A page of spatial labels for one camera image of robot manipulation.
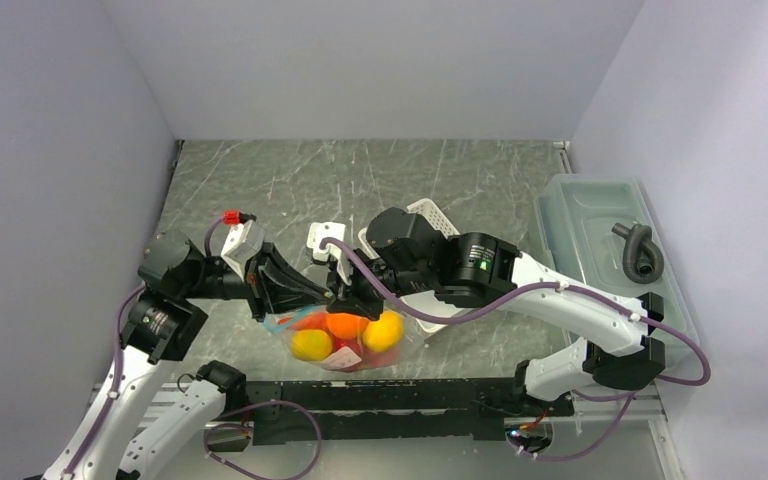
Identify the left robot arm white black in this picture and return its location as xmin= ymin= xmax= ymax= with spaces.
xmin=45 ymin=222 xmax=331 ymax=479

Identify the clear zip top bag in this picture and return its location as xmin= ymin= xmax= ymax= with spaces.
xmin=262 ymin=306 xmax=425 ymax=373

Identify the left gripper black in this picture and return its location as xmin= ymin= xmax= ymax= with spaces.
xmin=182 ymin=236 xmax=329 ymax=320

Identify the white perforated plastic basket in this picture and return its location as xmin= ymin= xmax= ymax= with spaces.
xmin=357 ymin=197 xmax=485 ymax=335

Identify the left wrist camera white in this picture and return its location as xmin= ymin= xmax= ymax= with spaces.
xmin=220 ymin=210 xmax=266 ymax=279

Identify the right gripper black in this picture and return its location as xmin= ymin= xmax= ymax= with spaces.
xmin=326 ymin=245 xmax=435 ymax=322

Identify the grey corrugated hose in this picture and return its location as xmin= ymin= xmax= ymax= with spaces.
xmin=611 ymin=222 xmax=666 ymax=285

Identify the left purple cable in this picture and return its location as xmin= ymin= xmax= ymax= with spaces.
xmin=59 ymin=284 xmax=148 ymax=480

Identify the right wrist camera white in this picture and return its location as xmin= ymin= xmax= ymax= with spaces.
xmin=306 ymin=222 xmax=353 ymax=285

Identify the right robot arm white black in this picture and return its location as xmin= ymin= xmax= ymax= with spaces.
xmin=307 ymin=199 xmax=666 ymax=415

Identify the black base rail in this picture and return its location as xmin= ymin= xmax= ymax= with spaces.
xmin=217 ymin=377 xmax=575 ymax=446

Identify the purple cable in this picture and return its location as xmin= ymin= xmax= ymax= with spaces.
xmin=59 ymin=284 xmax=148 ymax=480
xmin=320 ymin=237 xmax=713 ymax=387

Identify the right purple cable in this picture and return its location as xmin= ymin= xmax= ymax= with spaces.
xmin=320 ymin=237 xmax=713 ymax=387

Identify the clear plastic storage bin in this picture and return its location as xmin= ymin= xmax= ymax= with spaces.
xmin=526 ymin=174 xmax=699 ymax=341

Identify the orange fruit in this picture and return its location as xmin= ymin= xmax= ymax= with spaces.
xmin=325 ymin=313 xmax=369 ymax=340

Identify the yellow mango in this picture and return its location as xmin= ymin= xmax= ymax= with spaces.
xmin=361 ymin=311 xmax=404 ymax=353

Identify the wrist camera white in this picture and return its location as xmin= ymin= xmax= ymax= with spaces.
xmin=220 ymin=210 xmax=266 ymax=279
xmin=306 ymin=222 xmax=353 ymax=285

